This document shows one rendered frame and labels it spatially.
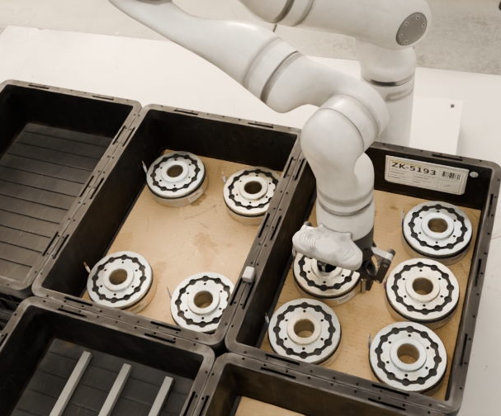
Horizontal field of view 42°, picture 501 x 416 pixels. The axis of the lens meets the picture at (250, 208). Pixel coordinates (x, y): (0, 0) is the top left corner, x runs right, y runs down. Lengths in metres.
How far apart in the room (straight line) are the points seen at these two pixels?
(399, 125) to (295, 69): 0.49
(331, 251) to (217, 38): 0.29
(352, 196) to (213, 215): 0.38
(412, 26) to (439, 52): 1.63
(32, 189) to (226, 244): 0.39
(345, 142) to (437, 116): 0.64
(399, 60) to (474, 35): 1.65
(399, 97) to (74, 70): 0.85
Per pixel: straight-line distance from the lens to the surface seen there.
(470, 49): 2.71
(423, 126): 1.31
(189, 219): 1.11
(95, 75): 1.65
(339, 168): 0.72
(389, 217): 1.09
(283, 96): 0.73
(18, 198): 1.26
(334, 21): 0.97
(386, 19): 1.01
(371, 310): 0.99
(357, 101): 0.73
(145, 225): 1.13
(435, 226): 1.07
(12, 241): 1.20
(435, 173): 1.06
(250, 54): 0.74
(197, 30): 0.79
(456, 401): 0.84
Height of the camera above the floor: 1.70
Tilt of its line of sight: 52 degrees down
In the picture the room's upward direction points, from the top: 11 degrees counter-clockwise
